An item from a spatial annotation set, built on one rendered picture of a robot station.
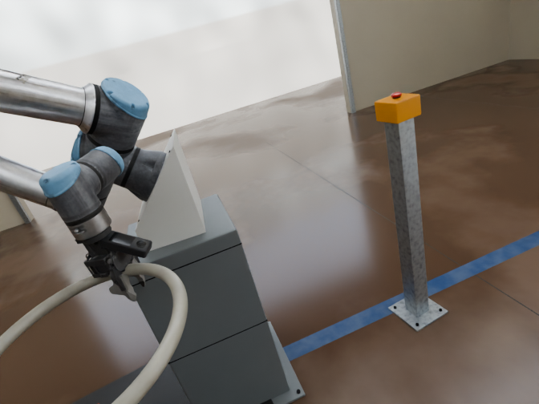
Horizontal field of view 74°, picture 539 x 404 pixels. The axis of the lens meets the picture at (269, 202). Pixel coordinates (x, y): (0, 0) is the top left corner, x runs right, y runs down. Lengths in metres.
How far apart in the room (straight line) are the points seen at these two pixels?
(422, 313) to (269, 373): 0.82
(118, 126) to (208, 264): 0.54
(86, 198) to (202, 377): 0.93
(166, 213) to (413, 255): 1.09
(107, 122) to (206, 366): 0.97
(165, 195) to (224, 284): 0.38
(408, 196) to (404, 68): 4.91
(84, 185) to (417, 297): 1.53
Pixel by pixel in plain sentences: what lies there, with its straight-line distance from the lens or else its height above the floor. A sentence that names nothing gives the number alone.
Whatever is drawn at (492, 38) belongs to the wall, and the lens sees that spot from 7.52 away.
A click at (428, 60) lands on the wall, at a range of 6.67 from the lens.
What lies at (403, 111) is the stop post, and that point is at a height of 1.04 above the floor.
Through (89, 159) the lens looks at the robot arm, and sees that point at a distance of 0.97.
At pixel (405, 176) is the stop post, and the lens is 1.56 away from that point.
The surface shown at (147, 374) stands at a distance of 0.70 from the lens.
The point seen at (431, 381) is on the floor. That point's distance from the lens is 1.77.
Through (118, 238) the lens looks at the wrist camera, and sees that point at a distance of 0.96.
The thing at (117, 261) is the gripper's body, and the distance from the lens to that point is 0.97.
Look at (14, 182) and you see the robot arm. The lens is 1.10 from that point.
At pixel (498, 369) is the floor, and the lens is 1.84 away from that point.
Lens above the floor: 1.42
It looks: 24 degrees down
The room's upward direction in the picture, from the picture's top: 16 degrees counter-clockwise
